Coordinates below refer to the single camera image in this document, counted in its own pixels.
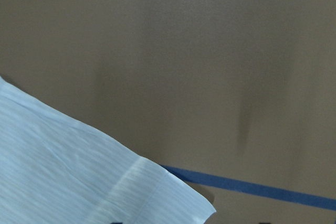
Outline light blue button-up shirt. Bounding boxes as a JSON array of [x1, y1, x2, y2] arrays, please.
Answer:
[[1, 80, 216, 223]]

